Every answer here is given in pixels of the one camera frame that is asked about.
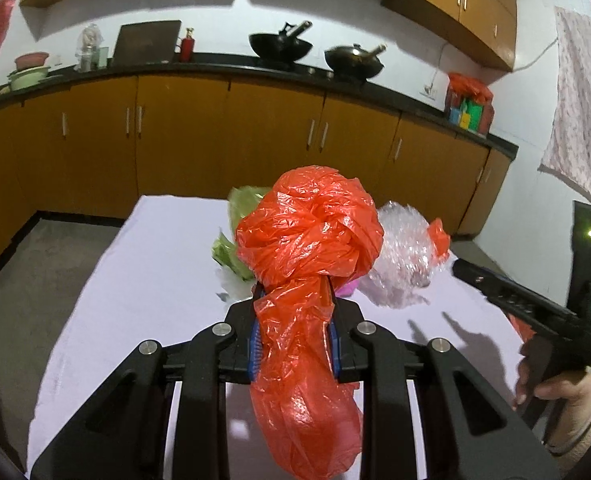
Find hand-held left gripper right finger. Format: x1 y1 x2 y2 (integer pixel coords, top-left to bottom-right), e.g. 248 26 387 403
328 285 561 480

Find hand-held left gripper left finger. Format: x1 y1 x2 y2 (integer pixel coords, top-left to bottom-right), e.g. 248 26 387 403
30 280 264 480

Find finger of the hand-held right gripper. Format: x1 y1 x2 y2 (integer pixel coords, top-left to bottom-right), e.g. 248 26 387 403
452 258 516 312

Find small orange plastic bag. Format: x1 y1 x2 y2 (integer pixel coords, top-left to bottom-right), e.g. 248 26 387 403
427 217 452 271
509 312 537 344

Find long orange plastic bag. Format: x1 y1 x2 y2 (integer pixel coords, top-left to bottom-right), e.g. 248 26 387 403
235 164 385 479

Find person's right hand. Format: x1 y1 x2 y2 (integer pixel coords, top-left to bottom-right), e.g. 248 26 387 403
514 343 591 407

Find white plastic bag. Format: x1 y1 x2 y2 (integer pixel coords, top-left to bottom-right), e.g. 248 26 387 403
215 267 256 307

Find clear bubble wrap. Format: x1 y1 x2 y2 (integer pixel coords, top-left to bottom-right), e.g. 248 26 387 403
358 201 451 310

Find yellow-green plastic bag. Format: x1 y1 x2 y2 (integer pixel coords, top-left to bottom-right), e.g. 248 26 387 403
211 185 272 282

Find green carton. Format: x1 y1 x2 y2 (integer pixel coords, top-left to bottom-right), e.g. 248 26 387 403
458 99 482 131

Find pink floral hanging cloth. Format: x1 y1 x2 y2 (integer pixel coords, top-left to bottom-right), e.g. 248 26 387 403
538 6 591 221

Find red bag over condiments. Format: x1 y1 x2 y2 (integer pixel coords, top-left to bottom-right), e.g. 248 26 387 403
447 72 493 107

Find wooden lower cabinets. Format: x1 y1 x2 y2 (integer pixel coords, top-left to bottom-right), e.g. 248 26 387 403
0 72 512 281

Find wooden cabinets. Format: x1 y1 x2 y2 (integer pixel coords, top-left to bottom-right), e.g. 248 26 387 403
19 0 519 72
0 72 512 281

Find black pot with lid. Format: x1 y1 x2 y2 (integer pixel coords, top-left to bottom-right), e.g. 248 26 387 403
324 43 387 81

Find gas stove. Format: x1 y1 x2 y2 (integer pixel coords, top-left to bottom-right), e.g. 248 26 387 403
255 60 371 84

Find wooden upper cabinets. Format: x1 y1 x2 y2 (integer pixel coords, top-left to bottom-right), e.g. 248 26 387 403
19 0 519 72

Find black kitchen countertop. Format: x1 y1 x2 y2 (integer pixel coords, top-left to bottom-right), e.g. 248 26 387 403
0 52 519 157

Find black wok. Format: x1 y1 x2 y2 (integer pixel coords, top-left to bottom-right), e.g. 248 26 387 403
248 20 313 65

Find small red bottle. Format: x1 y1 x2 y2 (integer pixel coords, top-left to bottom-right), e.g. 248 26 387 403
178 26 197 63

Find dark cutting board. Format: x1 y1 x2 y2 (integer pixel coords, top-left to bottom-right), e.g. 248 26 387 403
111 20 182 65

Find clear bag with jar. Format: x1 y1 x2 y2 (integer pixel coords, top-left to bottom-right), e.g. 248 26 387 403
74 23 107 72

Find stacked bowls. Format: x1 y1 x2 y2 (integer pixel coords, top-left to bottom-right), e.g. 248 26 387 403
6 65 52 92

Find red plastic basin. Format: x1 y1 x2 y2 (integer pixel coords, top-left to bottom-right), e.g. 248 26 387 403
14 51 51 72

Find white power cable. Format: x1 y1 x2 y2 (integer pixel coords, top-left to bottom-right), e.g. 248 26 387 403
428 42 449 89

